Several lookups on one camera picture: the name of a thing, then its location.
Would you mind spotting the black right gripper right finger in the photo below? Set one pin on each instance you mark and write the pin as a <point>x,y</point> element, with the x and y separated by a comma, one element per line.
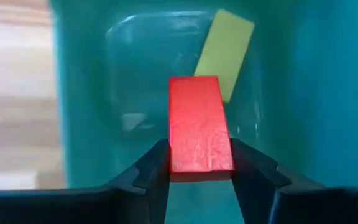
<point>278,199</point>

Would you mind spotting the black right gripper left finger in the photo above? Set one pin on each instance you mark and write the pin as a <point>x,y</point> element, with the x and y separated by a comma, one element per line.
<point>120,202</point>

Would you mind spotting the red medium block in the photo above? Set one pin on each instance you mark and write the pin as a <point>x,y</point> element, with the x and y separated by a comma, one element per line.
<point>199,130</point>

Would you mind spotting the yellow-green block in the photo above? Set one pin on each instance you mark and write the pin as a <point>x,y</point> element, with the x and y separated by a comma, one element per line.
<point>225,53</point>

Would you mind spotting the teal plastic bin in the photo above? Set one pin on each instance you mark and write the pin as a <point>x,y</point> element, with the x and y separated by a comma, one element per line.
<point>306,109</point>

